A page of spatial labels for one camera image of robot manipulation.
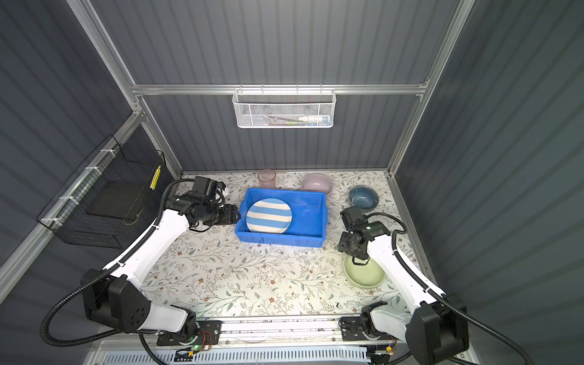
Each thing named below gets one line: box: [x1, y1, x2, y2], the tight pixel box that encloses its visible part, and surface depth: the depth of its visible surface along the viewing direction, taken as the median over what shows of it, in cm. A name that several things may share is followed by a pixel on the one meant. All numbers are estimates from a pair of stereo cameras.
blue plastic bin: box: [234, 187, 329, 248], surface depth 101 cm
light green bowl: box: [343, 254, 386, 289], surface depth 83 cm
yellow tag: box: [149, 165, 162, 191], surface depth 84 cm
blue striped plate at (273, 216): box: [234, 188, 307, 244], surface depth 100 cm
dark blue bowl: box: [348, 185, 380, 213], surface depth 108 cm
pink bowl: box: [301, 173, 333, 195], surface depth 114 cm
